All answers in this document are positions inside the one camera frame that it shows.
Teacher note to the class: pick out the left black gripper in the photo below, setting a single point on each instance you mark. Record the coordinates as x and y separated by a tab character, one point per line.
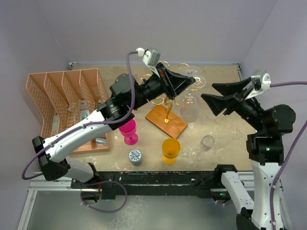
172	83

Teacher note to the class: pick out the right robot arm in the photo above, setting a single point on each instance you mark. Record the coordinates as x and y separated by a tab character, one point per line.
265	149

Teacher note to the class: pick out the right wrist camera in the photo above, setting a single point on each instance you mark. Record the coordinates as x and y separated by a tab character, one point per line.
261	80

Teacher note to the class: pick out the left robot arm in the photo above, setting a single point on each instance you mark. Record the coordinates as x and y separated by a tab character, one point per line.
127	95

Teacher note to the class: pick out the yellow plastic goblet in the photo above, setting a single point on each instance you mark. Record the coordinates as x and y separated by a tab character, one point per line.
171	147

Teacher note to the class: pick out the gold wine glass rack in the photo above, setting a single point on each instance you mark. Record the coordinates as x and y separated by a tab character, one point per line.
167	117

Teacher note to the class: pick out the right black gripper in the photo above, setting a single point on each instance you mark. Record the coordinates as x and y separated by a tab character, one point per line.
231	97

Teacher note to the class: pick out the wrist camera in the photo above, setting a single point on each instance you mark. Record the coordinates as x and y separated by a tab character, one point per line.
261	80
150	57

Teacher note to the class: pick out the pink plastic goblet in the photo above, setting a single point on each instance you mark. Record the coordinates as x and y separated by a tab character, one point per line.
128	131

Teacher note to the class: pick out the pink plastic desk organizer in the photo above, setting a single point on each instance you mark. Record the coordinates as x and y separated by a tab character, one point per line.
64	97

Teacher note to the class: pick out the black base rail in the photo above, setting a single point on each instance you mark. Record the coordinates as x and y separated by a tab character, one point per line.
201	184

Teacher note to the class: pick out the clear wine glass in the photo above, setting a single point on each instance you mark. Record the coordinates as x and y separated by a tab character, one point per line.
189	106
199	83
206	143

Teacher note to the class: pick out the grey stapler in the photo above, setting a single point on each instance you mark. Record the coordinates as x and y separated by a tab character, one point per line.
101	141

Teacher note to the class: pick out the patterned round tin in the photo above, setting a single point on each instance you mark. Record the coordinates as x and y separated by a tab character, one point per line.
135	157

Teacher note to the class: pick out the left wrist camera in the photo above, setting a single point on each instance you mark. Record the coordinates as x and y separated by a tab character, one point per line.
150	57

